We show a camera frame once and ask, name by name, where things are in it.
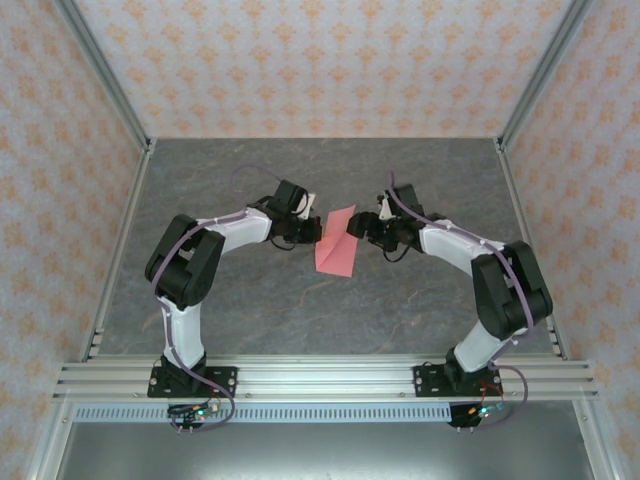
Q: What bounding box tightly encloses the pink square paper sheet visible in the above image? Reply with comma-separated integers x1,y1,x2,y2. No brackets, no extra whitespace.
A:
314,203,359,277

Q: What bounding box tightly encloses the grey metal sheet shelf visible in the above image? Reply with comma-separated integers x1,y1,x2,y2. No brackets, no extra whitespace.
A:
54,422,596,480

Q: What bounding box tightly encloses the thin black right gripper cable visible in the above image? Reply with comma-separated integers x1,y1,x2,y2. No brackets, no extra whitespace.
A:
382,243,416,262

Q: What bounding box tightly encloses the aluminium table edge rail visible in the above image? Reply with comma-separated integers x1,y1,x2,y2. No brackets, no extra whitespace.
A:
494,138,571,361
77,139,157,364

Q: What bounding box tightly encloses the aluminium mounting rail beam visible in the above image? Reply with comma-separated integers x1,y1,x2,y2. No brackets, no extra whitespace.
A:
52,355,600,401

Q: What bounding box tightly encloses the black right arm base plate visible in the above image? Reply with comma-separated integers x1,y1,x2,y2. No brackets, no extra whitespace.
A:
413,364,504,399

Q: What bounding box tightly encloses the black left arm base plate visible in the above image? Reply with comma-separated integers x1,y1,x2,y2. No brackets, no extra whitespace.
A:
147,366,239,400

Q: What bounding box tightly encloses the grey slotted cable duct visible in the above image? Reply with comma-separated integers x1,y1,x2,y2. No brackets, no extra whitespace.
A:
73,405,454,424

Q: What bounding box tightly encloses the aluminium frame post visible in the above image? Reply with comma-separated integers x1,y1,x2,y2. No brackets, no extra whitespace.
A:
53,0,154,151
494,0,596,151

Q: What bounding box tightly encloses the aluminium frame bar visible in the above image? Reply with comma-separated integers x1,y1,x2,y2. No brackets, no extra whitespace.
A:
573,399,619,480
27,399,76,480

